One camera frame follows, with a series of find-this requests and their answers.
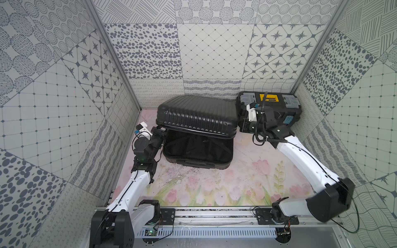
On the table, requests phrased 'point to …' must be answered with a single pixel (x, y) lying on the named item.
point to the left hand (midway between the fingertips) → (173, 122)
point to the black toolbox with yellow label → (288, 105)
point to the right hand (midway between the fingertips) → (239, 125)
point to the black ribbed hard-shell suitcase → (199, 131)
